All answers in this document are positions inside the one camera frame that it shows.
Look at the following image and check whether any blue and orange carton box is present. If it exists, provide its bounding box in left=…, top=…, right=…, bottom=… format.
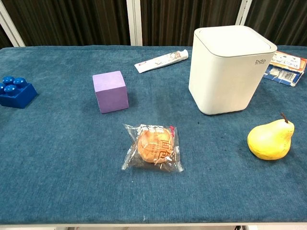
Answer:
left=262, top=50, right=307, bottom=88

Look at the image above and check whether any bread in clear wrapper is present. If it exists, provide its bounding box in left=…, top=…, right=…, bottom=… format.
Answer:
left=121, top=123, right=185, bottom=173

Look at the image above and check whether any white vertical frame post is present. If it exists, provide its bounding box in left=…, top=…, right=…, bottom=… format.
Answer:
left=126, top=0, right=143, bottom=46

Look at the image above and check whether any purple foam cube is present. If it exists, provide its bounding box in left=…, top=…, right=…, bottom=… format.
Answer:
left=92, top=70, right=130, bottom=114

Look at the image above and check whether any white trash bin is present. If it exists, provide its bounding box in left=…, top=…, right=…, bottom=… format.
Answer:
left=188, top=26, right=278, bottom=116

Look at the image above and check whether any white slanted frame bar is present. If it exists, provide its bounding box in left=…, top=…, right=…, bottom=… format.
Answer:
left=236, top=0, right=250, bottom=27
left=0, top=4, right=26, bottom=47

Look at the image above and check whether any blue velvet tablecloth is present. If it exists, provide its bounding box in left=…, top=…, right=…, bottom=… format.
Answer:
left=0, top=45, right=307, bottom=225

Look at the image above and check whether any blue toy building brick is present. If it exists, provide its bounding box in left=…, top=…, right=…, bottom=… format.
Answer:
left=0, top=76, right=38, bottom=109

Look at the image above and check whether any white toothpaste tube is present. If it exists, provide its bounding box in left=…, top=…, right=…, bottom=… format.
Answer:
left=134, top=49, right=189, bottom=74

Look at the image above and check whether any yellow pear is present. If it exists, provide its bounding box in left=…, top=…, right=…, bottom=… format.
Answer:
left=247, top=113, right=295, bottom=161

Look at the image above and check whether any dark pleated curtain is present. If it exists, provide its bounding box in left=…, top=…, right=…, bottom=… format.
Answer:
left=0, top=0, right=307, bottom=48

